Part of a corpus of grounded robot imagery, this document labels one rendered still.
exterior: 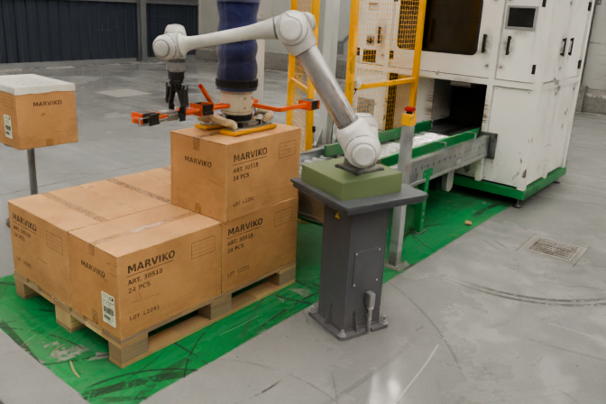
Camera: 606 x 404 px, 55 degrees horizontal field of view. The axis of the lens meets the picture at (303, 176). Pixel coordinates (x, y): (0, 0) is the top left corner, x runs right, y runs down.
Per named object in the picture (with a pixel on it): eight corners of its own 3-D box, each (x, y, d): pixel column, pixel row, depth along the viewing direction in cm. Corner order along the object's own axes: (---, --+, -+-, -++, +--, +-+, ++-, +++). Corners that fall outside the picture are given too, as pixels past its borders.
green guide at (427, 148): (474, 137, 512) (476, 127, 509) (486, 139, 505) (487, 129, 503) (376, 169, 392) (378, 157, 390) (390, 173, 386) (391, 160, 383)
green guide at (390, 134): (420, 127, 544) (421, 117, 541) (431, 129, 538) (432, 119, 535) (315, 154, 424) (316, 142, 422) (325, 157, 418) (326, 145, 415)
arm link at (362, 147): (385, 149, 272) (390, 162, 251) (354, 166, 275) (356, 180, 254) (300, 2, 253) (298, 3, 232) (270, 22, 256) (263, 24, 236)
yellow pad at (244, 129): (262, 124, 324) (263, 115, 323) (277, 127, 318) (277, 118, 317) (219, 133, 298) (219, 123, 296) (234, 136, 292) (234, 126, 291)
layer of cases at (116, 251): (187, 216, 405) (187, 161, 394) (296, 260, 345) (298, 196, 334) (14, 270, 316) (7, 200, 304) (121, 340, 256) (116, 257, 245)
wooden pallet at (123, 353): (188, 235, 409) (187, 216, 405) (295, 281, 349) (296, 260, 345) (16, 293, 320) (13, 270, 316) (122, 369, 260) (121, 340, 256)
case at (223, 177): (246, 180, 357) (247, 116, 346) (298, 196, 335) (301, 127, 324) (170, 204, 310) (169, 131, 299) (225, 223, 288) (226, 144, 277)
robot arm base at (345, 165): (391, 168, 286) (392, 157, 284) (357, 176, 274) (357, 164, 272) (367, 160, 300) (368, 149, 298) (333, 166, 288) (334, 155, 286)
